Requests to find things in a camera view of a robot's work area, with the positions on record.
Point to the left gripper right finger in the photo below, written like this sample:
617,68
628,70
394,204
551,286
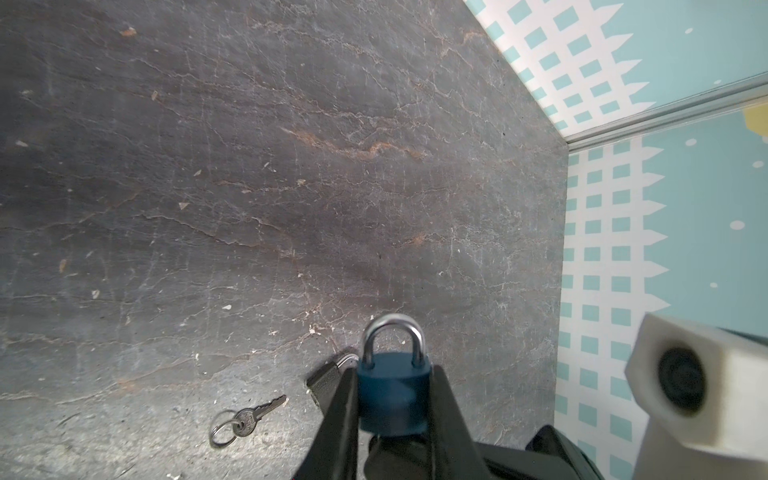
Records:
452,452

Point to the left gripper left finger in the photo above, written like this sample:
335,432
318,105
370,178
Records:
333,453

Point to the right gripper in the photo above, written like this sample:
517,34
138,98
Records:
549,455

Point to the teal padlock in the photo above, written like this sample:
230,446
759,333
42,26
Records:
393,386

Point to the key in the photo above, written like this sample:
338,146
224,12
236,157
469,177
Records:
241,423

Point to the black padlock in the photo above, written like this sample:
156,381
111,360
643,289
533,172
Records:
323,381

